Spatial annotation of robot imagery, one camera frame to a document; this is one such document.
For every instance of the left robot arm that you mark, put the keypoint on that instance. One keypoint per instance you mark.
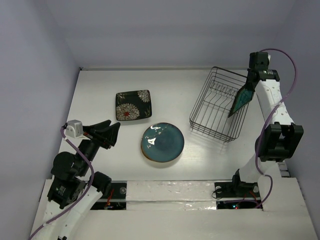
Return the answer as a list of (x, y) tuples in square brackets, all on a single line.
[(76, 187)]

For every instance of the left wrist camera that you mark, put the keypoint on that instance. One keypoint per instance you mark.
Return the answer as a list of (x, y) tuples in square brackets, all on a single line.
[(74, 129)]

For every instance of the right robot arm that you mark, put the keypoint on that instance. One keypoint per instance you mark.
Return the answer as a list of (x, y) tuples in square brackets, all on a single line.
[(280, 136)]

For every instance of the cream bird plate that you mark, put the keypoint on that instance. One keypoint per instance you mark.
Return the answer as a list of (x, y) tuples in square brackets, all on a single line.
[(148, 152)]

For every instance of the black floral square plate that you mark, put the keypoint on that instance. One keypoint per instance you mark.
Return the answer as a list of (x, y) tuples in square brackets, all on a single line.
[(133, 105)]

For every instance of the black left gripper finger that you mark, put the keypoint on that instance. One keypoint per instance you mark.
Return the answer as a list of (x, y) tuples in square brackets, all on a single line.
[(99, 127), (112, 134)]

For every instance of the green square plate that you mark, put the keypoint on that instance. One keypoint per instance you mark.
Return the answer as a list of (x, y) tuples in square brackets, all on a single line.
[(244, 95)]

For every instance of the white foil-covered front board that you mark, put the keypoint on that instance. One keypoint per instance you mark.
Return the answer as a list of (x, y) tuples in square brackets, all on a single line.
[(201, 224)]

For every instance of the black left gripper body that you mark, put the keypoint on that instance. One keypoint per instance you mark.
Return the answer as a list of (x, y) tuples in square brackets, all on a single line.
[(97, 137)]

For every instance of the teal round plate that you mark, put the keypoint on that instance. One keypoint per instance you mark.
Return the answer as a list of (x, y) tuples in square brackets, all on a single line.
[(166, 139)]

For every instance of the wire dish rack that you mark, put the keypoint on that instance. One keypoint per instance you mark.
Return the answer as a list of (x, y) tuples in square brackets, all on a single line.
[(210, 113)]

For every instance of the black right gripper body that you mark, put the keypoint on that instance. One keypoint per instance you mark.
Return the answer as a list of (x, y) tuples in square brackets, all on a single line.
[(251, 81)]

